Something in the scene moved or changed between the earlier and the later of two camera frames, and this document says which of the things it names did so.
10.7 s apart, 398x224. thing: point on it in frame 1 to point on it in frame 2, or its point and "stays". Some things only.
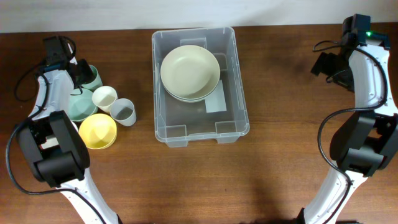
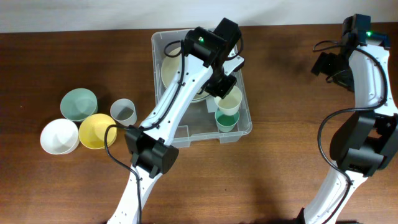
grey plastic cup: [122, 111] stays
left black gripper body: [88, 74] to [221, 84]
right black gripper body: [334, 66] stays
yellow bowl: [98, 131] stays
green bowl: [81, 106] stays
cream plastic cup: [103, 96] to [230, 104]
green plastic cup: [97, 82] to [226, 123]
